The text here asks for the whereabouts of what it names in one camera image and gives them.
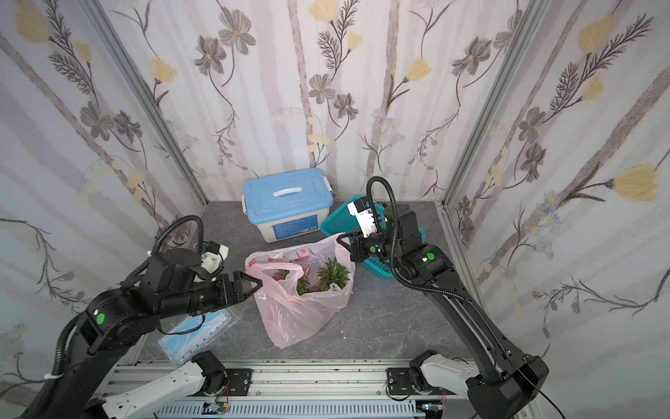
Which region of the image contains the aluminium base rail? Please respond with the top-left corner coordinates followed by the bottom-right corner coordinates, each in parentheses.
top-left (101, 359), bottom-right (535, 419)

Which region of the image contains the blue face mask pack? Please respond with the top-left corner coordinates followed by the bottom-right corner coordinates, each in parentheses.
top-left (158, 308), bottom-right (241, 367)

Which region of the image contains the pink printed plastic bag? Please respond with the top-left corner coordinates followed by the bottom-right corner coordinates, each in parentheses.
top-left (244, 236), bottom-right (356, 349)

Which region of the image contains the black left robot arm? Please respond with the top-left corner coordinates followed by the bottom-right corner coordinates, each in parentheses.
top-left (22, 249), bottom-right (263, 418)

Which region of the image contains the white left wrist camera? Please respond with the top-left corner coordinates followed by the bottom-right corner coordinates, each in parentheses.
top-left (201, 241), bottom-right (230, 276)

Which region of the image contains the pineapple front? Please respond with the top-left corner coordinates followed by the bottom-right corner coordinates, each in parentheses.
top-left (317, 258), bottom-right (350, 292)

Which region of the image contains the white box blue lid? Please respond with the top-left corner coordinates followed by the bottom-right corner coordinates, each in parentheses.
top-left (241, 169), bottom-right (334, 243)

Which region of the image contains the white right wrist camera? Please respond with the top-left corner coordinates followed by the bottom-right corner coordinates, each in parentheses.
top-left (347, 197), bottom-right (384, 237)

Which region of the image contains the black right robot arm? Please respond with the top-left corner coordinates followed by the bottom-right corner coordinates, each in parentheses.
top-left (338, 197), bottom-right (549, 418)

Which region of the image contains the pineapple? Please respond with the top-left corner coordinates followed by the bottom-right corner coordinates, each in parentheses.
top-left (317, 258), bottom-right (350, 292)
top-left (273, 270), bottom-right (312, 296)

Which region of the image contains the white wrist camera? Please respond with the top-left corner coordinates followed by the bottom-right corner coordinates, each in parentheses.
top-left (347, 197), bottom-right (384, 237)
top-left (201, 241), bottom-right (230, 276)

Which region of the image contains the teal plastic basket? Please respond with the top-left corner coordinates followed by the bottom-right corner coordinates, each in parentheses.
top-left (320, 196), bottom-right (426, 279)

